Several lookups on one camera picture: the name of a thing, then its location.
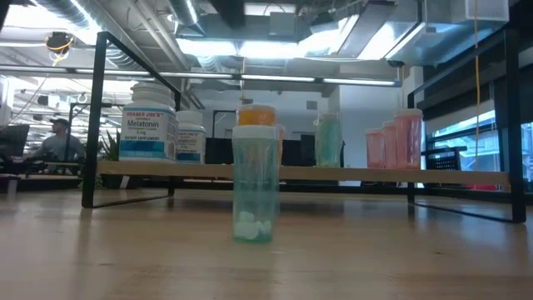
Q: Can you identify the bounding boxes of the yellow hanging cord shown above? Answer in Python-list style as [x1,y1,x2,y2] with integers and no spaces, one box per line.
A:
[473,0,482,172]

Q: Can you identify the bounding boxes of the person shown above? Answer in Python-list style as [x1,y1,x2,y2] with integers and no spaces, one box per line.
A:
[24,117,87,166]

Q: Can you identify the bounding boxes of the dark office partition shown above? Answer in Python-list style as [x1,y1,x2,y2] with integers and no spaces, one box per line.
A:
[205,133,349,168]

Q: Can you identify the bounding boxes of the black robot station frame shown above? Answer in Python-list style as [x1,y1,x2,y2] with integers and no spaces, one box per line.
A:
[66,102,126,164]
[211,108,238,141]

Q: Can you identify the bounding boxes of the bright ceiling light panel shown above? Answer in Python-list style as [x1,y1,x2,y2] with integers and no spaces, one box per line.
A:
[177,36,363,60]

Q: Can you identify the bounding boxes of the black desk monitor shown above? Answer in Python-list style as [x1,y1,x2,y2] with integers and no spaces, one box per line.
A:
[0,123,31,158]

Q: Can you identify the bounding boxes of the silver air duct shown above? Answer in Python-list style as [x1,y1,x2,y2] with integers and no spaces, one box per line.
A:
[168,0,208,37]

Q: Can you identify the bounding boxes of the green pill vial white cap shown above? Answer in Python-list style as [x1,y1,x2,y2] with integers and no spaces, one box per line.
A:
[313,111,345,168]
[231,124,281,244]

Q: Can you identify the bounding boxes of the white tube light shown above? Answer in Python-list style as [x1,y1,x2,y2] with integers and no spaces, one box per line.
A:
[0,65,401,88]

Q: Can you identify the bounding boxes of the clear acrylic tray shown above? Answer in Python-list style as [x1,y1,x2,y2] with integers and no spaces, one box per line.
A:
[81,28,526,225]

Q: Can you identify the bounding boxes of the black mesh cart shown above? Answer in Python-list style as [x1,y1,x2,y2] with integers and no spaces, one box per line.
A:
[421,145,470,172]

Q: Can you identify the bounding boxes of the potted succulent plant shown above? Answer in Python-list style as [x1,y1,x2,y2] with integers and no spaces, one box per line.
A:
[98,129,130,191]

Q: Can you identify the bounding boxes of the white bottle blue label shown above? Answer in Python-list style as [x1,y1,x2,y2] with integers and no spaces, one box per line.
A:
[118,82,179,163]
[175,109,207,165]

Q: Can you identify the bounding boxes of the black ceiling cable reel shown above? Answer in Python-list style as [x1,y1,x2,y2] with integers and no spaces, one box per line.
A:
[44,31,76,55]

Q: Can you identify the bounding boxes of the large rectangular air duct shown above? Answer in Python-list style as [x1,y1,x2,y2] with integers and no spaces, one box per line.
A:
[385,0,511,68]

